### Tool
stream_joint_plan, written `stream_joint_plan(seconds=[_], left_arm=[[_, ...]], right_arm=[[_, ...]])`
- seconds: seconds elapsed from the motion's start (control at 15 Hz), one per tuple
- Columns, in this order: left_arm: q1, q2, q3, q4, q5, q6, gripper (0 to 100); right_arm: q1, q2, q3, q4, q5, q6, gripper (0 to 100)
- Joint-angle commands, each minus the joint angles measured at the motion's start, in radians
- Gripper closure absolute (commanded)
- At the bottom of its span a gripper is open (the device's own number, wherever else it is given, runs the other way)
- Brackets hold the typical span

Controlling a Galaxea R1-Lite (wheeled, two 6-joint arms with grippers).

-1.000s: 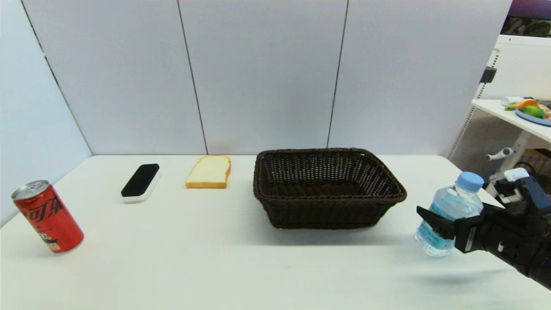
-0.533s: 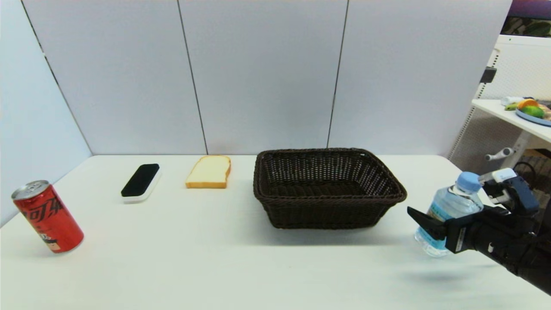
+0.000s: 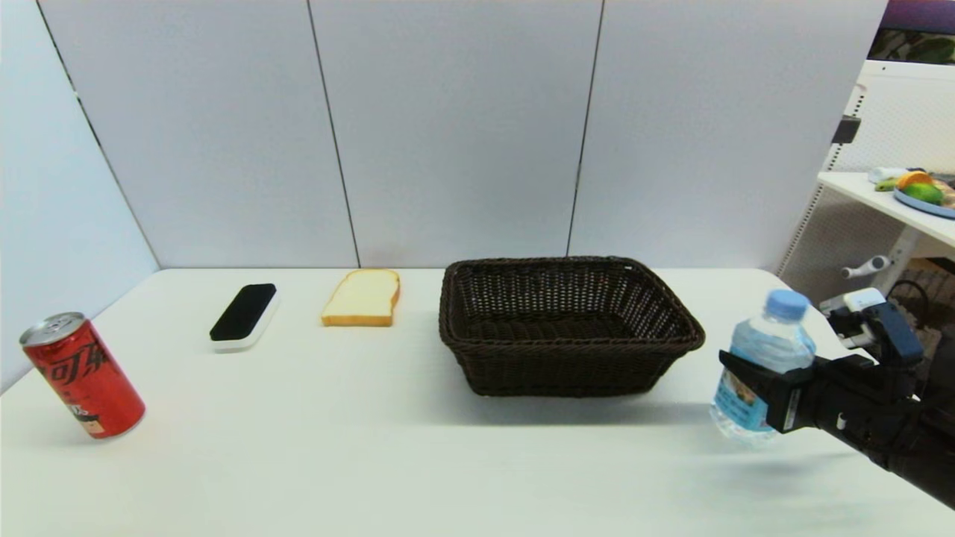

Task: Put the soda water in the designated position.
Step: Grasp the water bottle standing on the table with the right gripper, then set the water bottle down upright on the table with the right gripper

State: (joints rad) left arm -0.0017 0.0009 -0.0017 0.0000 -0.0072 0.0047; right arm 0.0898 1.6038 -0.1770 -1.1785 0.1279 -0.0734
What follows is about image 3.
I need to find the clear bottle with blue cap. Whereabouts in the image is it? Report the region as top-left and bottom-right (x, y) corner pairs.
(710, 289), (818, 448)

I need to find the grey woven floor basket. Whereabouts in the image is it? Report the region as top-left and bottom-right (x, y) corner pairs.
(886, 272), (955, 329)

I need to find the white side table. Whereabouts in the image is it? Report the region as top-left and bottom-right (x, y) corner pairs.
(817, 172), (955, 299)

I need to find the blue plate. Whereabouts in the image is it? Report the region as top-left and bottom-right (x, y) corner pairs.
(893, 186), (955, 220)

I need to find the dark brown wicker basket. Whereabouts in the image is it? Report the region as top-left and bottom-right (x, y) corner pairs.
(439, 257), (706, 397)

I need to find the white perforated panel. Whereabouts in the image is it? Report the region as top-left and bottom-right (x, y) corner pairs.
(777, 60), (955, 299)

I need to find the toast bread slice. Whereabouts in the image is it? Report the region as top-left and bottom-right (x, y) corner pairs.
(321, 268), (401, 327)

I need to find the black and white board eraser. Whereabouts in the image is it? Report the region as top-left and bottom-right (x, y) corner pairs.
(209, 283), (281, 353)

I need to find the red cola can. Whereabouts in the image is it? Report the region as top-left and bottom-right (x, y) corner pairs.
(19, 312), (147, 439)

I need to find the white and blue wrist camera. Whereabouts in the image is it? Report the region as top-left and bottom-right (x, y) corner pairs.
(819, 287), (926, 368)

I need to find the white crank handle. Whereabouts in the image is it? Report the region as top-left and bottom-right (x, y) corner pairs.
(842, 255), (892, 280)

